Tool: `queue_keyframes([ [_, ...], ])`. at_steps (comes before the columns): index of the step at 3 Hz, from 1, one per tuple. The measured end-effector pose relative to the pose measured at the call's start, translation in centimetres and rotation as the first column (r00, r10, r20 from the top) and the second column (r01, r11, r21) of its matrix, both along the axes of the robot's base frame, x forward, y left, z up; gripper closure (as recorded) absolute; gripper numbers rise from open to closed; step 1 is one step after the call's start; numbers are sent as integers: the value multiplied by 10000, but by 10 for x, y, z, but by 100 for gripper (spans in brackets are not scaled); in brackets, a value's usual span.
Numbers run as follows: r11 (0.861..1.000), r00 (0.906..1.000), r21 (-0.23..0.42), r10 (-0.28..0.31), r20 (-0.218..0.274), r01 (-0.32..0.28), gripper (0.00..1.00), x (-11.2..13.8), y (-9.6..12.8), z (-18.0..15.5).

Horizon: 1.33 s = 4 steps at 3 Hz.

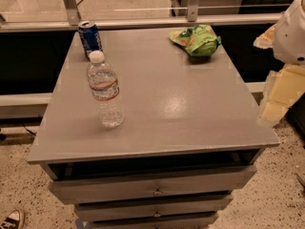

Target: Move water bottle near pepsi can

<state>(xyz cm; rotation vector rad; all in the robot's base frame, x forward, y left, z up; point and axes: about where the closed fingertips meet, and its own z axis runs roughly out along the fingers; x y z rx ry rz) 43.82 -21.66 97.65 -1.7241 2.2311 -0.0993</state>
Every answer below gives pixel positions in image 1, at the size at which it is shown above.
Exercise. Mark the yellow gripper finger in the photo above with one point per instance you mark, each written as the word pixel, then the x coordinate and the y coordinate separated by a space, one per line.
pixel 281 92
pixel 266 39

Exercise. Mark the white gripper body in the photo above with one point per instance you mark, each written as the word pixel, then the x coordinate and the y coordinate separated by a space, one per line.
pixel 292 37

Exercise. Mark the clear plastic water bottle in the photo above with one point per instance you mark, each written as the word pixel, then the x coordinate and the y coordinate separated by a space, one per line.
pixel 105 89

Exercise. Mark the blue pepsi can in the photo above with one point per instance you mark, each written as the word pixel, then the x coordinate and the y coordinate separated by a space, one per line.
pixel 89 36

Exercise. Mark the green chip bag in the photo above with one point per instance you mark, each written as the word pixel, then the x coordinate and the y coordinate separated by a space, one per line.
pixel 197 41

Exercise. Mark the grey drawer cabinet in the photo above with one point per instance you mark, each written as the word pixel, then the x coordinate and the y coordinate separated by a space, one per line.
pixel 190 136

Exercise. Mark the black and white sneaker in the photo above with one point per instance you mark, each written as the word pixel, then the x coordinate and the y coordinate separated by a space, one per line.
pixel 15 220

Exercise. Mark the metal guard rail frame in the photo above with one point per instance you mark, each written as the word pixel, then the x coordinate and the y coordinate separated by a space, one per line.
pixel 64 15

